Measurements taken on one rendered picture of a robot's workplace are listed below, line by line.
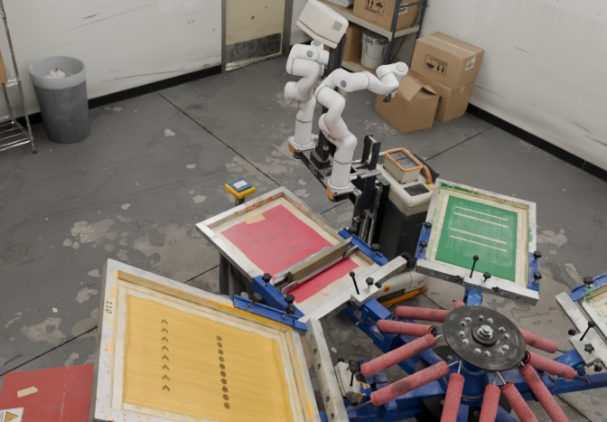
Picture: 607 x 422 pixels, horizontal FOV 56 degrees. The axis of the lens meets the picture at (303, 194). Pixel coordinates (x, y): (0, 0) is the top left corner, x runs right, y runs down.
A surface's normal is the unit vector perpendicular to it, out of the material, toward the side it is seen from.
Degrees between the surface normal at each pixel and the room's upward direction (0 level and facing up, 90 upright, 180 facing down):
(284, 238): 0
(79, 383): 0
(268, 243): 0
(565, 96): 90
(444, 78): 91
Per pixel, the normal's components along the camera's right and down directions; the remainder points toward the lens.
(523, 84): -0.74, 0.35
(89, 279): 0.09, -0.80
